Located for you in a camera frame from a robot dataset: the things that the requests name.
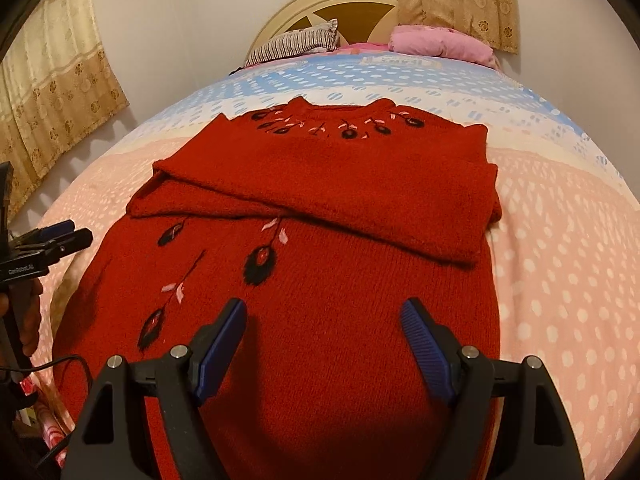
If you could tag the striped pillow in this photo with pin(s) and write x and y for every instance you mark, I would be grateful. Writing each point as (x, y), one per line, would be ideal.
(295, 42)

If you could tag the red plaid blanket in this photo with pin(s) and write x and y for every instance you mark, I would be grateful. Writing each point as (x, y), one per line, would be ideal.
(47, 412)

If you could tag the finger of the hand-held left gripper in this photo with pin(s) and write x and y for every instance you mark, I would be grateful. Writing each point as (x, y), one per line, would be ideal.
(70, 242)
(57, 229)

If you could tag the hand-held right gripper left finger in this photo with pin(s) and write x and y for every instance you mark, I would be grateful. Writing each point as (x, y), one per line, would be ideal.
(222, 350)

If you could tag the person's left hand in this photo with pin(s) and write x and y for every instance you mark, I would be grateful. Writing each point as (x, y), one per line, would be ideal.
(32, 310)

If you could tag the wide beige floral curtain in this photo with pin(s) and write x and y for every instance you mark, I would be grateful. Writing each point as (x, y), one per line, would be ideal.
(55, 85)

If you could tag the red knitted embroidered sweater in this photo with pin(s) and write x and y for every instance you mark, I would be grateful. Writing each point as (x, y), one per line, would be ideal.
(325, 270)

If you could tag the polka dot bedspread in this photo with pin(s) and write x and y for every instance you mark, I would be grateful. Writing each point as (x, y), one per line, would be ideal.
(550, 260)

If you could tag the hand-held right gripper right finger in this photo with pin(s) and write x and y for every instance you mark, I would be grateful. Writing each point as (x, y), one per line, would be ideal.
(425, 350)

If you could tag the pink bed sheet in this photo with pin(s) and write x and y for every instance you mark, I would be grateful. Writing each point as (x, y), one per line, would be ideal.
(365, 46)

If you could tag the pink pillow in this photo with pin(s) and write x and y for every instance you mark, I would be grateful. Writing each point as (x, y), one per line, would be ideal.
(440, 42)

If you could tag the dark cloth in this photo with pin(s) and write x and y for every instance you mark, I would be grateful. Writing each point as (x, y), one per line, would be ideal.
(237, 72)

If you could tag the long beige floral curtain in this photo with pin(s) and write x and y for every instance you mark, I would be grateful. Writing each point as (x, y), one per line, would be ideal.
(455, 0)

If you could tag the cream wooden headboard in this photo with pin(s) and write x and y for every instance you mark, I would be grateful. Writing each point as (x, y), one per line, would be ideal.
(300, 7)

